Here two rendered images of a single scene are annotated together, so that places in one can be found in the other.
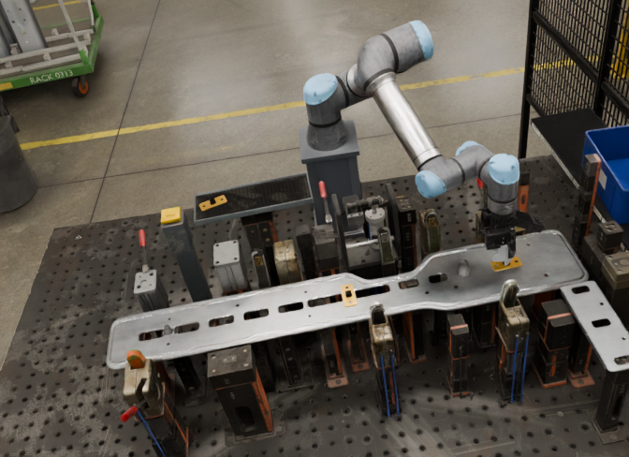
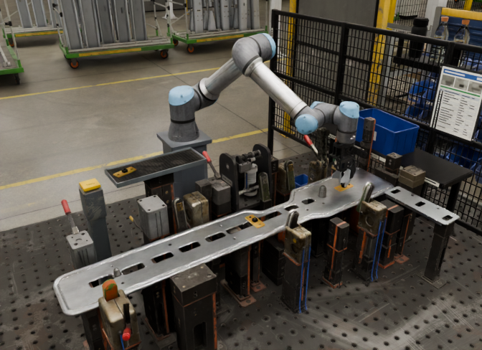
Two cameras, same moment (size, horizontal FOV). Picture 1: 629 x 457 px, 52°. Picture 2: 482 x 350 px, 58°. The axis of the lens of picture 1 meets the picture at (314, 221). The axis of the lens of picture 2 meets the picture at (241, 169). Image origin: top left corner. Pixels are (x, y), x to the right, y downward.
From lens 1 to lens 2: 0.89 m
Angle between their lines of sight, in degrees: 30
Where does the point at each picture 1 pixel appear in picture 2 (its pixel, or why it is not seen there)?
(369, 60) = (246, 49)
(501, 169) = (351, 107)
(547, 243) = (358, 174)
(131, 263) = (12, 265)
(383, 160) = not seen: hidden behind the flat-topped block
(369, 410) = (282, 313)
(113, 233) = not seen: outside the picture
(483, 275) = (335, 194)
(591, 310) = (409, 199)
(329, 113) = (190, 112)
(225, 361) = (190, 277)
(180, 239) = (98, 205)
